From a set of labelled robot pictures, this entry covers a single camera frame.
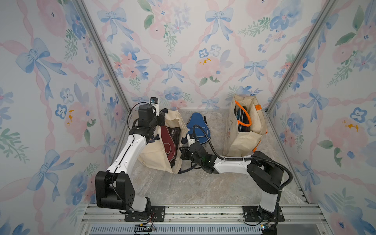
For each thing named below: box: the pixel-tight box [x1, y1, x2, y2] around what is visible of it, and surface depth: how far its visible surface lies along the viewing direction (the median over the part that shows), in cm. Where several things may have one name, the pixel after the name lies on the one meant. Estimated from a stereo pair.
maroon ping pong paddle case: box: [160, 125, 176, 162], surface depth 92 cm
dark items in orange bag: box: [234, 106, 251, 133], surface depth 94 cm
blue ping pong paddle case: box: [186, 112, 212, 144], surface depth 112 cm
